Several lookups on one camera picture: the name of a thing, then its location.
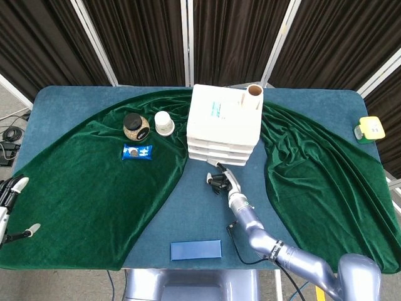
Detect blue cable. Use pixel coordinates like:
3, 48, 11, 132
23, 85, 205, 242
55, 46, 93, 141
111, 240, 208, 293
106, 270, 118, 301

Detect white roll with cardboard core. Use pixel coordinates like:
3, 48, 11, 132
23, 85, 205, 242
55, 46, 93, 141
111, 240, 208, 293
239, 83, 264, 111

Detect black curtain folding screen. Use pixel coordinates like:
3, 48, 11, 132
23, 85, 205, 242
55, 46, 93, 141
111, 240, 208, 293
0, 0, 401, 186

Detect white cup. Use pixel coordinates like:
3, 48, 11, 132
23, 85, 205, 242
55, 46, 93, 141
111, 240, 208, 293
154, 111, 175, 137

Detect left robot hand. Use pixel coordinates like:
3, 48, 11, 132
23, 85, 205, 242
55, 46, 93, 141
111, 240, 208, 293
0, 176, 41, 248

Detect blue cookie pack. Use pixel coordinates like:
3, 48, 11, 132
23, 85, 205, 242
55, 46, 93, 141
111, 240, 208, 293
121, 143, 155, 162

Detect black power adapter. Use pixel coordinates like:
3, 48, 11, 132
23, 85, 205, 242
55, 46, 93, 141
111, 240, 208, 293
0, 140, 21, 167

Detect blue rectangular box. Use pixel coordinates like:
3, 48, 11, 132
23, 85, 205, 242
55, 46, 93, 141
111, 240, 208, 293
170, 240, 223, 261

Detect white plastic drawer unit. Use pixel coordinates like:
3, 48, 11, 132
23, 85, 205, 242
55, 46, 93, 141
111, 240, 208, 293
186, 83, 263, 167

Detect yellow and green device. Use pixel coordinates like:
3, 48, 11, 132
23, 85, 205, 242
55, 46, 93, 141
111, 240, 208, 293
353, 115, 386, 145

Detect glass jar with black lid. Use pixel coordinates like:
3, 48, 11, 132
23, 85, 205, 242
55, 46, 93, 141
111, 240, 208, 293
122, 112, 150, 141

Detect black cable with connector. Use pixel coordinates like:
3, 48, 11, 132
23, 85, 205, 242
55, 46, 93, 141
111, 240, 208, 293
226, 221, 306, 301

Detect coiled black cable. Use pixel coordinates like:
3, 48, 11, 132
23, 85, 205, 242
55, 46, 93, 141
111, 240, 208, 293
0, 125, 23, 142

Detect green velvet cloth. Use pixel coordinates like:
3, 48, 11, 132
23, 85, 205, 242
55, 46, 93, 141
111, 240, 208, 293
0, 89, 401, 273

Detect silver-blue robot torso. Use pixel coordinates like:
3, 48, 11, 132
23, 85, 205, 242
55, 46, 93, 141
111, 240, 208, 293
123, 268, 261, 301

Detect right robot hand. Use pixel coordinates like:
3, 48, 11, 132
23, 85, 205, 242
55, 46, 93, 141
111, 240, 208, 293
205, 159, 242, 198

